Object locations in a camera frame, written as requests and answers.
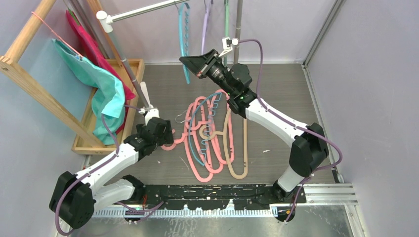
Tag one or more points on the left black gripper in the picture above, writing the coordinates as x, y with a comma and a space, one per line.
166, 138

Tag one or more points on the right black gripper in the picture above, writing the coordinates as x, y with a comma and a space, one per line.
199, 64

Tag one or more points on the light blue wire hanger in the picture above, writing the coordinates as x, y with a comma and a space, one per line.
183, 28

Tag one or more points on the purple wire hanger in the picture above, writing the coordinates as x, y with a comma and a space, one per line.
208, 7

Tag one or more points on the green wire hanger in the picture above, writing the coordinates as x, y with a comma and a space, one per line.
226, 18

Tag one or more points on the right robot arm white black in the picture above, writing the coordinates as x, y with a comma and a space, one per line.
308, 149

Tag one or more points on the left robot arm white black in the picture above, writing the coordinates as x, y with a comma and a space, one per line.
77, 196

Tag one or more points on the pink plastic hanger left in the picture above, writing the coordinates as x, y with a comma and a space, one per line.
176, 141

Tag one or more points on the pink plastic hanger large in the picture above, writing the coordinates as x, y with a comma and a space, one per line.
195, 117

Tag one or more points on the pink plastic hanger inner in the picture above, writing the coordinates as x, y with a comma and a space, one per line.
213, 100

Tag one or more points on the beige plastic hanger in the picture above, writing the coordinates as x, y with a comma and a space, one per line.
244, 163

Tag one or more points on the teal cloth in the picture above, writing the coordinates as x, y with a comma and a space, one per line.
108, 102

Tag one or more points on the white metal clothes rack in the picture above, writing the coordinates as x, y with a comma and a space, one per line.
106, 21

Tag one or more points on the magenta cloth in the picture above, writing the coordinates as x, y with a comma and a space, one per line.
93, 54

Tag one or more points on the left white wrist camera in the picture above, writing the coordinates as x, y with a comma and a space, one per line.
149, 114

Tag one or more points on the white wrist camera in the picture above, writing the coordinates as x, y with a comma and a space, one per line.
228, 45
149, 114

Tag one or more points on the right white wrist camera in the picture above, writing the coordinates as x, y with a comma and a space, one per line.
228, 45

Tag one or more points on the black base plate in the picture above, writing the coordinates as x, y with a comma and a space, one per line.
211, 197

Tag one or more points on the aluminium rail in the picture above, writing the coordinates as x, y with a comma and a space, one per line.
330, 194

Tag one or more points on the wooden frame rack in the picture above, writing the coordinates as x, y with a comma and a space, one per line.
10, 67

